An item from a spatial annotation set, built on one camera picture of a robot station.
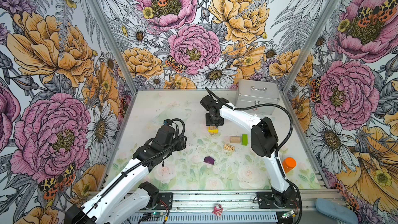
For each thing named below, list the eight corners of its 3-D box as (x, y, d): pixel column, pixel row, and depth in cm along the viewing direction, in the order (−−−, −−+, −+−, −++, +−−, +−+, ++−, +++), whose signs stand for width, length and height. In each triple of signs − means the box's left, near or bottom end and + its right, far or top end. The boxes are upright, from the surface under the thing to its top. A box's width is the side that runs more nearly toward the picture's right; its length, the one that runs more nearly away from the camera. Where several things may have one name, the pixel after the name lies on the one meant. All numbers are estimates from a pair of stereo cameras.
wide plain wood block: (229, 143, 95) (230, 141, 94) (229, 138, 98) (229, 136, 96) (240, 143, 95) (241, 141, 94) (239, 138, 98) (240, 136, 96)
